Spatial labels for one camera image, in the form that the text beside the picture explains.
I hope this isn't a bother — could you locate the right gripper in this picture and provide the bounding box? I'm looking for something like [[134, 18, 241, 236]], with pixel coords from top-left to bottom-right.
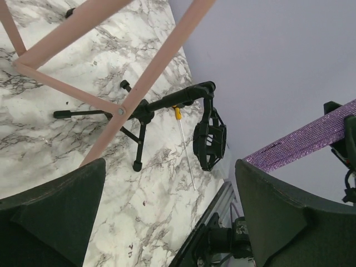
[[235, 101, 355, 267]]

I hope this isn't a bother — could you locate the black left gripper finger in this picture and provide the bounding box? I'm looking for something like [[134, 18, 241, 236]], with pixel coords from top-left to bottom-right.
[[1, 158, 106, 266]]

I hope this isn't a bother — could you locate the purple glitter microphone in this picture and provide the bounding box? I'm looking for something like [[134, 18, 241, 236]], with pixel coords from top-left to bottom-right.
[[244, 100, 355, 172]]

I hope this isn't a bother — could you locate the black microphone shock mount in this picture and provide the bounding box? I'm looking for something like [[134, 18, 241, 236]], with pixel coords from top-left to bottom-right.
[[52, 80, 228, 172]]

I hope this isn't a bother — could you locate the pink music stand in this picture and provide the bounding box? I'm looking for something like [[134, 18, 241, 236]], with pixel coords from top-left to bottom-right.
[[0, 0, 217, 168]]

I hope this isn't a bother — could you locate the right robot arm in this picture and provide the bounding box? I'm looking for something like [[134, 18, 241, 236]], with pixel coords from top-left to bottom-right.
[[171, 101, 355, 266]]

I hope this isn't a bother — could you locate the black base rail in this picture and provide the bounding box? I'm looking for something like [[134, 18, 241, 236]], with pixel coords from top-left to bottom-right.
[[192, 181, 238, 231]]

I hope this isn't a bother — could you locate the yellow handled screwdriver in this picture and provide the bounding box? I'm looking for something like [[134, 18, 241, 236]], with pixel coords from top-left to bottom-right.
[[172, 105, 196, 190]]

